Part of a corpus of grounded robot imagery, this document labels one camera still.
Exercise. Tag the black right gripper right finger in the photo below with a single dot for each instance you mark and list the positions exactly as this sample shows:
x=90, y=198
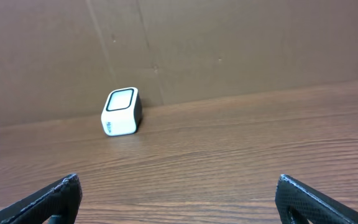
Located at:
x=298, y=203

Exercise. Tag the white barcode scanner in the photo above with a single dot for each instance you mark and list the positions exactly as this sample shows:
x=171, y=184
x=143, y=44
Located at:
x=122, y=112

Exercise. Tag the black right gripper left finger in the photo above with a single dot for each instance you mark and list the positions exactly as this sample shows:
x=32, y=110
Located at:
x=58, y=202

